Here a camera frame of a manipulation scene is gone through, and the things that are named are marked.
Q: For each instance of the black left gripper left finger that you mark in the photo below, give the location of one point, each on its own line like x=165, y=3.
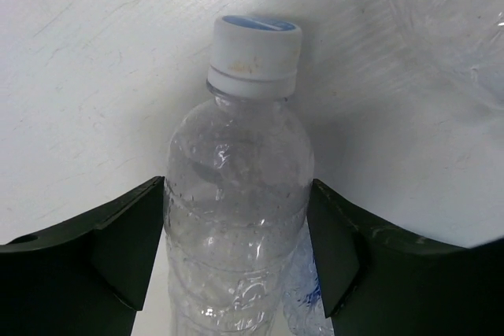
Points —
x=88, y=275

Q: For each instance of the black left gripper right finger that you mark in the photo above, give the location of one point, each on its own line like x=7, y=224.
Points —
x=377, y=278

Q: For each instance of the clear bottle white cap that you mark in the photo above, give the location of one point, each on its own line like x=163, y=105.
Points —
x=239, y=173

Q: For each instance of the blue label water bottle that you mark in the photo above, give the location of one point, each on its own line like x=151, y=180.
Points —
x=302, y=303

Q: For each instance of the clear crumpled bottle centre-left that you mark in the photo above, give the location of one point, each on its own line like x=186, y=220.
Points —
x=459, y=40

